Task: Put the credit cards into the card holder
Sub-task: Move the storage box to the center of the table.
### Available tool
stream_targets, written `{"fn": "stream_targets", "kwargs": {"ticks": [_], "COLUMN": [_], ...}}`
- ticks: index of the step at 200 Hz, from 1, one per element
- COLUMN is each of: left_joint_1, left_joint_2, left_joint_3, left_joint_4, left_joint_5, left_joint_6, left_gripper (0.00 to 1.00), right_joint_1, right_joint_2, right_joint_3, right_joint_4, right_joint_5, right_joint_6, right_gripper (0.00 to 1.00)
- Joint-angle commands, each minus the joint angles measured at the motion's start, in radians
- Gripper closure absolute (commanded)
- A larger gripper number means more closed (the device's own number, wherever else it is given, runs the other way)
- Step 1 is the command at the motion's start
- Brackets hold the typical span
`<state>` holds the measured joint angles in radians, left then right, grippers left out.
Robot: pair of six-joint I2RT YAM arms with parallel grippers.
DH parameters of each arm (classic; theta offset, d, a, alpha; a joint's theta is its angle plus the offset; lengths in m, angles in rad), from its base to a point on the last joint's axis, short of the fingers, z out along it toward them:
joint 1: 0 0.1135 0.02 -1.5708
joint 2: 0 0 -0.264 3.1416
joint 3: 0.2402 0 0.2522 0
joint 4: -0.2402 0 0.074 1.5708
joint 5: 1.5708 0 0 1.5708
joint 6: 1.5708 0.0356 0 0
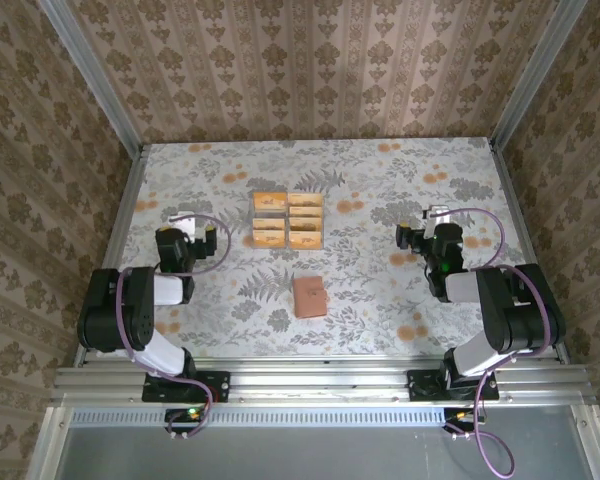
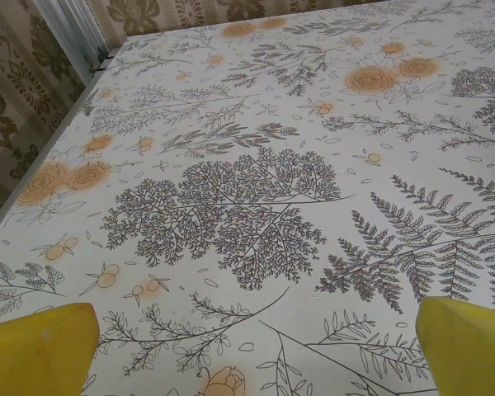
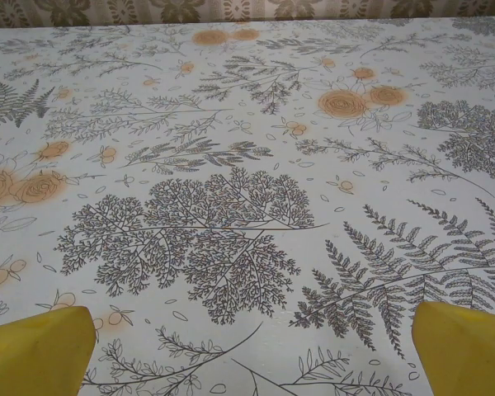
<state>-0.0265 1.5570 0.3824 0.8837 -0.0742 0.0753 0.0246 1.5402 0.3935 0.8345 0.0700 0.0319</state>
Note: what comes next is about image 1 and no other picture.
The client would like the small black controller board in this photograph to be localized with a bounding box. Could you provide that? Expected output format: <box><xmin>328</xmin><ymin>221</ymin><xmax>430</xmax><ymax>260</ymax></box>
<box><xmin>443</xmin><ymin>407</ymin><xmax>483</xmax><ymax>432</ymax></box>
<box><xmin>164</xmin><ymin>407</ymin><xmax>207</xmax><ymax>435</ymax></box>

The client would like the grey metal shelf panel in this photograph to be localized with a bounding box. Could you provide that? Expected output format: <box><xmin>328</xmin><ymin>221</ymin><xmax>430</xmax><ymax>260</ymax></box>
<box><xmin>54</xmin><ymin>424</ymin><xmax>594</xmax><ymax>480</ymax></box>

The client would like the aluminium table side rail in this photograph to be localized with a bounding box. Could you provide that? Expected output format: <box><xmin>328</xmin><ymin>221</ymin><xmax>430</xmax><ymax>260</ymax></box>
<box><xmin>72</xmin><ymin>144</ymin><xmax>149</xmax><ymax>369</ymax></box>

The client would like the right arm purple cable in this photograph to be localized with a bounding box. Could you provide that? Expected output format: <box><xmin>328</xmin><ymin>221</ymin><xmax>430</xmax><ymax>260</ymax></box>
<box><xmin>442</xmin><ymin>207</ymin><xmax>556</xmax><ymax>479</ymax></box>

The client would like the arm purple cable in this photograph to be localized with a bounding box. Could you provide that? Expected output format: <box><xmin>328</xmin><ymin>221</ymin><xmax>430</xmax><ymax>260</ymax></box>
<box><xmin>442</xmin><ymin>207</ymin><xmax>556</xmax><ymax>479</ymax></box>
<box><xmin>115</xmin><ymin>212</ymin><xmax>232</xmax><ymax>442</ymax></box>

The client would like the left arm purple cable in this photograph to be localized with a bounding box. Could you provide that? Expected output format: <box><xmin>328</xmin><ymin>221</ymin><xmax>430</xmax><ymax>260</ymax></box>
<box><xmin>115</xmin><ymin>212</ymin><xmax>232</xmax><ymax>442</ymax></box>

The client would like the aluminium frame corner post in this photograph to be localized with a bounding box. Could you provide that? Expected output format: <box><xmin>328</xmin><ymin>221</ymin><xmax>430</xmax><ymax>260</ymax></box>
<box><xmin>488</xmin><ymin>0</ymin><xmax>590</xmax><ymax>151</ymax></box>
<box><xmin>35</xmin><ymin>0</ymin><xmax>145</xmax><ymax>154</ymax></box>

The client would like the grey slotted cable duct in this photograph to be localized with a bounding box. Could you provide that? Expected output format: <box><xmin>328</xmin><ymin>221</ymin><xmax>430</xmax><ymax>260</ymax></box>
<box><xmin>68</xmin><ymin>405</ymin><xmax>484</xmax><ymax>429</ymax></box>

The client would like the aluminium lower frame post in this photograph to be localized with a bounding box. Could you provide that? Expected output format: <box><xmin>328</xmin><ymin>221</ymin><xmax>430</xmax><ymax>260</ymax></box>
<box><xmin>569</xmin><ymin>403</ymin><xmax>600</xmax><ymax>480</ymax></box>
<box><xmin>27</xmin><ymin>405</ymin><xmax>74</xmax><ymax>480</ymax></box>

